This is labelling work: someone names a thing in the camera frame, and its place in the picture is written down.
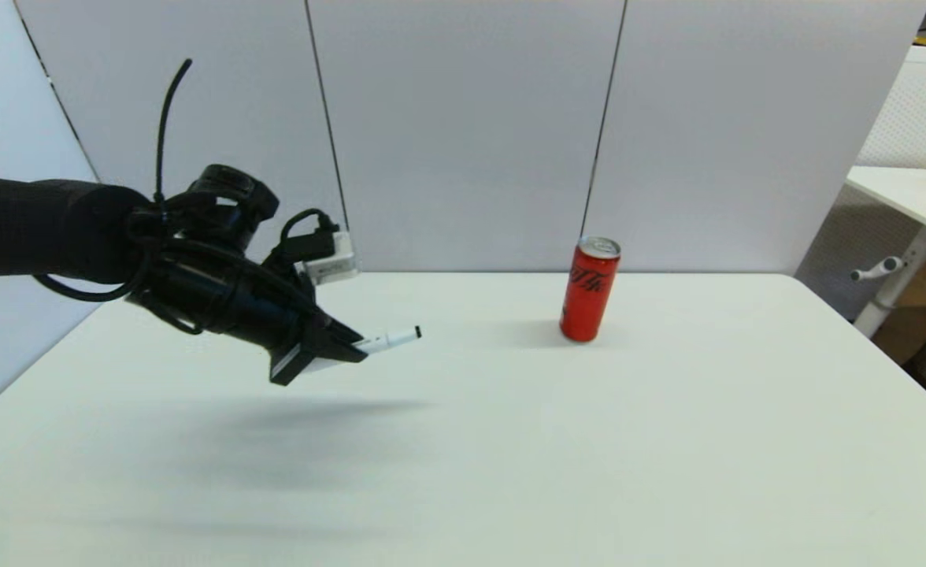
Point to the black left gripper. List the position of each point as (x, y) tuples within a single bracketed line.
[(250, 311)]

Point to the white marker with black caps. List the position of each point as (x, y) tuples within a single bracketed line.
[(390, 339)]

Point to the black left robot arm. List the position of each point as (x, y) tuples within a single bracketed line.
[(38, 228)]

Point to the red soda can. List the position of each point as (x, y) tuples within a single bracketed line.
[(587, 295)]

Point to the white side table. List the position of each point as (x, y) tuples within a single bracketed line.
[(904, 193)]

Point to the brown cardboard box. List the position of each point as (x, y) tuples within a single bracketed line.
[(924, 311)]

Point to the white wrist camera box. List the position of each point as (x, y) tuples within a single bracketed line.
[(329, 264)]

